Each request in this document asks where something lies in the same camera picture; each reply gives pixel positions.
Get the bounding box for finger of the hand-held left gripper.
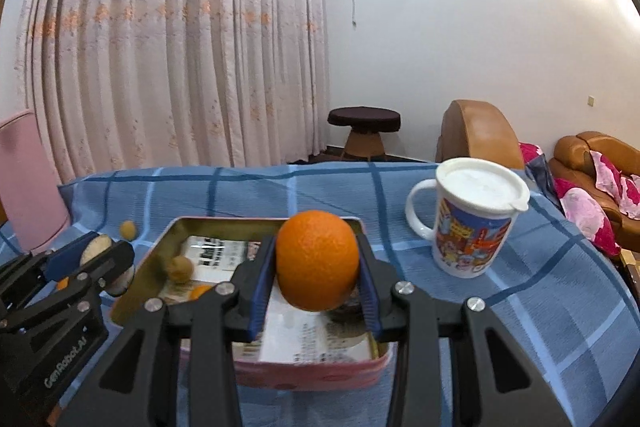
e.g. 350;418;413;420
10;241;136;323
0;231;101;303

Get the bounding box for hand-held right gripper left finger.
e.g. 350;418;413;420
77;234;278;427

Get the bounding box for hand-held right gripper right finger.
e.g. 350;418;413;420
352;232;573;427

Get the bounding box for dark-skinned eggplant slice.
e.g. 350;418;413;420
102;264;136;298
79;232;113;268

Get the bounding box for pink tin box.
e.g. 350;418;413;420
111;216;393;392

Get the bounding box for printed paper sheets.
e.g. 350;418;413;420
165;234;381;365

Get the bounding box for pink cylindrical appliance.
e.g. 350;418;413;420
0;109;71;254

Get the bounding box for white printed mug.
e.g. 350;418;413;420
405;179;521;279

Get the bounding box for blue checked blanket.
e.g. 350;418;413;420
0;161;640;427

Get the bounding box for white mug lid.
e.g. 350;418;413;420
435;158;531;212

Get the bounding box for stool with dark top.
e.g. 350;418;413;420
327;107;402;160

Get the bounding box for brown leather armchair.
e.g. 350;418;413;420
435;100;526;170

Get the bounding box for pink floral cushion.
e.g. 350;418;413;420
519;142;622;258

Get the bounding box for pale floral curtain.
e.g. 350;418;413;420
0;0;333;185

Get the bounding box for brown leather sofa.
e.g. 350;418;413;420
548;131;640;253

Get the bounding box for pink floral cloth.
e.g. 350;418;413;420
590;150;640;220

